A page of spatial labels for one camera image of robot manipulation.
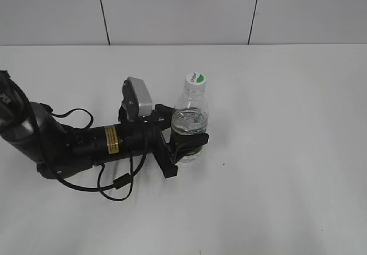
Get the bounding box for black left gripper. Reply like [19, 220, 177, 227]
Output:
[117, 104, 209, 178]

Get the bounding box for clear cestbon water bottle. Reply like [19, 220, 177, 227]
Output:
[171, 71, 211, 163]

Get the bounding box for white green bottle cap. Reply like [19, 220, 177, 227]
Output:
[184, 72, 206, 92]

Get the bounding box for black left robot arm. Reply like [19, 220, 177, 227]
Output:
[1, 70, 209, 179]

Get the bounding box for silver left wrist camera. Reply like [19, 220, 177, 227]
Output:
[122, 76, 153, 121]

